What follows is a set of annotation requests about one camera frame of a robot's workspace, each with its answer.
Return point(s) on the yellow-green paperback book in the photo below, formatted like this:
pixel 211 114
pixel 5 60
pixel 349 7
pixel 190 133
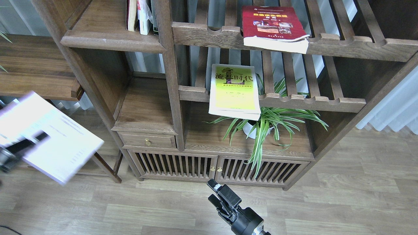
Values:
pixel 234 92

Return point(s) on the white lilac paperback book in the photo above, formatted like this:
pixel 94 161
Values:
pixel 84 142

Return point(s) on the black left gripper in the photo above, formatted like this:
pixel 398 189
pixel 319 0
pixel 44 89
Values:
pixel 9 156

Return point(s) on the dark upright book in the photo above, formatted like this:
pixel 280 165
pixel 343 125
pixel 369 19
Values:
pixel 155 19

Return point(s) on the brass drawer knob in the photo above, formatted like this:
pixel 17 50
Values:
pixel 147 141

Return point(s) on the tan upright book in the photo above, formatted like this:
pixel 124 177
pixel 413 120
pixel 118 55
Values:
pixel 131 15

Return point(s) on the white plastic-wrapped upright book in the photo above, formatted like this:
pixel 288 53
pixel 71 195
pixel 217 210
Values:
pixel 145 16

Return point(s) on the brass cabinet door knobs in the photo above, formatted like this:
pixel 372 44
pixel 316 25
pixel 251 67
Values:
pixel 218 169

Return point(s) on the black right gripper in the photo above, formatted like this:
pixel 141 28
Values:
pixel 242 221

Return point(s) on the spider plant in white pot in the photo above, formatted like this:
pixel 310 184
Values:
pixel 271 117

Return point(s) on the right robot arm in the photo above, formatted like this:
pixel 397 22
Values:
pixel 242 221

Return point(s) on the wooden side table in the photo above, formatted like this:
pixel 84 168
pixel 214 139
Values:
pixel 35 64

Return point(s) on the red paperback book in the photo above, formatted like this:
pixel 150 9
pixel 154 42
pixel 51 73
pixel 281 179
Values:
pixel 273 28

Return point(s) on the dark wooden bookshelf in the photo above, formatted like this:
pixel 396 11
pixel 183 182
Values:
pixel 154 86

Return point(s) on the white curtain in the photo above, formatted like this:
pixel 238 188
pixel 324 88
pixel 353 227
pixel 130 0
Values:
pixel 398 109

